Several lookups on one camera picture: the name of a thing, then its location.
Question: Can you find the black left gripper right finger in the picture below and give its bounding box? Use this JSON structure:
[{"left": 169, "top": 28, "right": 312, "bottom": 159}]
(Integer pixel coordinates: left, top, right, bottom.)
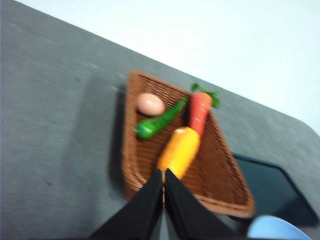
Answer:
[{"left": 163, "top": 168, "right": 241, "bottom": 240}]

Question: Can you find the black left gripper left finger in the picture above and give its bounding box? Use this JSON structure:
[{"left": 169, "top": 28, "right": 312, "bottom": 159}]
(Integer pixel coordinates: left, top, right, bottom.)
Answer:
[{"left": 88, "top": 169, "right": 164, "bottom": 240}]

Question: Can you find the yellow corn cob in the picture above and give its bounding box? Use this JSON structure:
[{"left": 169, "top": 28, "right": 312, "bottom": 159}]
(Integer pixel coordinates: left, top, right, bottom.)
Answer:
[{"left": 157, "top": 126, "right": 201, "bottom": 181}]

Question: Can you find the blue plate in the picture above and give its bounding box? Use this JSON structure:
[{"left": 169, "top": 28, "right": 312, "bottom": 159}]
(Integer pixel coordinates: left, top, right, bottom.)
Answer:
[{"left": 246, "top": 215, "right": 311, "bottom": 240}]

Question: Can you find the brown wicker basket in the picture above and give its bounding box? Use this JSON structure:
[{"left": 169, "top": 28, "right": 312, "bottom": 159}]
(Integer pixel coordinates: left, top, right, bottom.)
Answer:
[{"left": 121, "top": 70, "right": 256, "bottom": 218}]

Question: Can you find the black rectangular tray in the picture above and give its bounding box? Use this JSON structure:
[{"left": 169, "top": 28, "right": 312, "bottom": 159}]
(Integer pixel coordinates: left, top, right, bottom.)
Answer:
[{"left": 231, "top": 152, "right": 320, "bottom": 222}]

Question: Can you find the green pepper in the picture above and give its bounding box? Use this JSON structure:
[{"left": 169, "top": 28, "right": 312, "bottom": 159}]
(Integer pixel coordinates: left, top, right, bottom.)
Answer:
[{"left": 134, "top": 97, "right": 189, "bottom": 140}]

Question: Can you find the orange carrot with green leaves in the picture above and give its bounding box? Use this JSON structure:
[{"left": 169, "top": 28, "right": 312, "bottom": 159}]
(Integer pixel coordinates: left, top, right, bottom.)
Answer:
[{"left": 188, "top": 83, "right": 221, "bottom": 138}]

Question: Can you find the brown egg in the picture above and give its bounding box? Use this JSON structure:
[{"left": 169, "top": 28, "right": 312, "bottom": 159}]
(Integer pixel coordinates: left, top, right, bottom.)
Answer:
[{"left": 136, "top": 92, "right": 166, "bottom": 116}]

